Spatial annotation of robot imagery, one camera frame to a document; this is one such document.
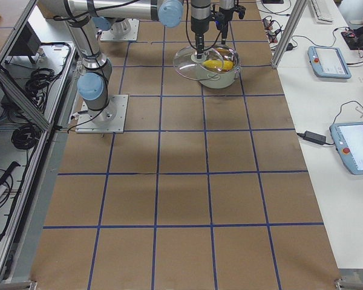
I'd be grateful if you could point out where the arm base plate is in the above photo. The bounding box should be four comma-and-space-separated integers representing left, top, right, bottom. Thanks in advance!
100, 19, 140, 42
74, 94, 129, 134

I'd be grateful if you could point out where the pale green steel pot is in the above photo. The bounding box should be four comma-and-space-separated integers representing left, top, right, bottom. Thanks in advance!
196, 46, 241, 89

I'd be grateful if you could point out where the small usb hub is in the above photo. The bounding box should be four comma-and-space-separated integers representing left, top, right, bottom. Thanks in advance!
266, 29, 281, 44
261, 16, 273, 30

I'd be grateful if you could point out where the aluminium frame post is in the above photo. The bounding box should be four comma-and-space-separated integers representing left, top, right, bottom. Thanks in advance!
271, 0, 307, 69

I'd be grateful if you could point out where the far teach pendant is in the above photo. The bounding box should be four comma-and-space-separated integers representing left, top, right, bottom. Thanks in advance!
307, 46, 352, 79

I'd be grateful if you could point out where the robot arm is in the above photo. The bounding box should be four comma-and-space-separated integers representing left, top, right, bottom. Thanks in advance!
86, 1, 245, 52
41, 1, 185, 127

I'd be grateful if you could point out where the near teach pendant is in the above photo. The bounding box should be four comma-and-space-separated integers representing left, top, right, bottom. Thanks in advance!
330, 122, 363, 175

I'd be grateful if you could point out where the glass pot lid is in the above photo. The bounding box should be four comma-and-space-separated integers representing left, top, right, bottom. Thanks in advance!
172, 45, 234, 80

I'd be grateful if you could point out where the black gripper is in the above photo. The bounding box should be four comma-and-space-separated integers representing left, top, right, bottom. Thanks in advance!
220, 14, 229, 45
195, 33, 204, 60

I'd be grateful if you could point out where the teach pendant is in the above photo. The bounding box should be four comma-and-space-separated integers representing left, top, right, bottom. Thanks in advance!
307, 46, 352, 79
330, 122, 363, 175

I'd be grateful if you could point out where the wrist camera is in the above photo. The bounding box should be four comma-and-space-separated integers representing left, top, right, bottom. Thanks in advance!
235, 5, 246, 20
214, 11, 225, 31

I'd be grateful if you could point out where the black power adapter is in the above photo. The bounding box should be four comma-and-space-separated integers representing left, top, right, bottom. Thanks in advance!
303, 130, 326, 145

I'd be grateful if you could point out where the yellow corn cob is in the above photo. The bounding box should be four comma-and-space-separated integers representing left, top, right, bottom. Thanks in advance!
203, 59, 234, 73

